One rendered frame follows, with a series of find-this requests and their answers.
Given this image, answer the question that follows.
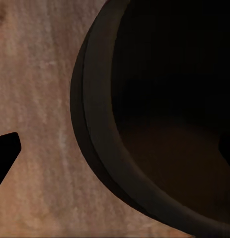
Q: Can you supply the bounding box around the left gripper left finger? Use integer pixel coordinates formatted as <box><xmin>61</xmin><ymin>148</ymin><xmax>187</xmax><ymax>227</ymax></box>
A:
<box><xmin>0</xmin><ymin>132</ymin><xmax>21</xmax><ymax>184</ymax></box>

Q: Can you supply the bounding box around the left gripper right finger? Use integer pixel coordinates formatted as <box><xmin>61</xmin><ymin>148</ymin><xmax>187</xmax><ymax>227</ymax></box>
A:
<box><xmin>218</xmin><ymin>132</ymin><xmax>230</xmax><ymax>166</ymax></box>

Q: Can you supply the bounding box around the cauldron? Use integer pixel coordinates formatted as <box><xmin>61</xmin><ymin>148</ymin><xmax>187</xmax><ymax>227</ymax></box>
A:
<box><xmin>70</xmin><ymin>0</ymin><xmax>230</xmax><ymax>238</ymax></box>

